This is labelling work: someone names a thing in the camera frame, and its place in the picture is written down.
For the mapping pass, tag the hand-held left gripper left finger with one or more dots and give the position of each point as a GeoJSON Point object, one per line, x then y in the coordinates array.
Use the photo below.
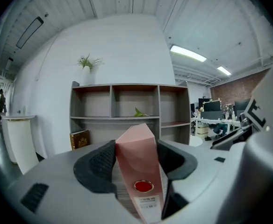
{"type": "Point", "coordinates": [94, 171]}

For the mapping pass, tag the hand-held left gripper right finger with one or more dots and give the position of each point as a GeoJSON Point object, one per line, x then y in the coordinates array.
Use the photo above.
{"type": "Point", "coordinates": [178, 162]}

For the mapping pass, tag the pink folder box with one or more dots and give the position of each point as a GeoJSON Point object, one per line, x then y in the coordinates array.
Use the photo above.
{"type": "Point", "coordinates": [138, 162]}

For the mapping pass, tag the white oval side table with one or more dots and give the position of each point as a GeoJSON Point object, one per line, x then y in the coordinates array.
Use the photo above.
{"type": "Point", "coordinates": [195, 141]}

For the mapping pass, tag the floral patterned panel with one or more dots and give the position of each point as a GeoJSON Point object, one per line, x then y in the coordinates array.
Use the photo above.
{"type": "Point", "coordinates": [227, 111]}

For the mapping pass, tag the white office desk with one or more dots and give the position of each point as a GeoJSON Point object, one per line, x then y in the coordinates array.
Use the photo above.
{"type": "Point", "coordinates": [211, 121]}

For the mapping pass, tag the cream storage crate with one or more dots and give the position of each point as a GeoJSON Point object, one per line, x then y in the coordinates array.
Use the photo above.
{"type": "Point", "coordinates": [202, 130]}

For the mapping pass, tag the black monitor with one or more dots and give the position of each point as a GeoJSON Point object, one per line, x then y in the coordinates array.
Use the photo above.
{"type": "Point", "coordinates": [241, 106]}
{"type": "Point", "coordinates": [211, 106]}

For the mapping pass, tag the brown gold-printed book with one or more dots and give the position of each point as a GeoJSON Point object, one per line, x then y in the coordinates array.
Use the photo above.
{"type": "Point", "coordinates": [80, 140]}

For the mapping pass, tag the green leaf sprig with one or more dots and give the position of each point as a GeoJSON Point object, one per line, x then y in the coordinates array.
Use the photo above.
{"type": "Point", "coordinates": [138, 113]}

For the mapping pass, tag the long ceiling light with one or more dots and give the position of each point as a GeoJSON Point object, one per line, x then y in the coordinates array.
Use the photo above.
{"type": "Point", "coordinates": [188, 52]}
{"type": "Point", "coordinates": [224, 70]}

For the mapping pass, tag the grey wooden shelf unit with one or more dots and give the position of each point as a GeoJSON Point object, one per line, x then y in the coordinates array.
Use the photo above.
{"type": "Point", "coordinates": [112, 101]}

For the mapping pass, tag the white vase with plant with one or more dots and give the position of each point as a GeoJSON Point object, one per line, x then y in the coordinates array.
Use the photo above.
{"type": "Point", "coordinates": [86, 74]}

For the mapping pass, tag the dark ceiling lamp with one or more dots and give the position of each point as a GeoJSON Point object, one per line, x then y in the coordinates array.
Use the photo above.
{"type": "Point", "coordinates": [9, 64]}
{"type": "Point", "coordinates": [30, 31]}

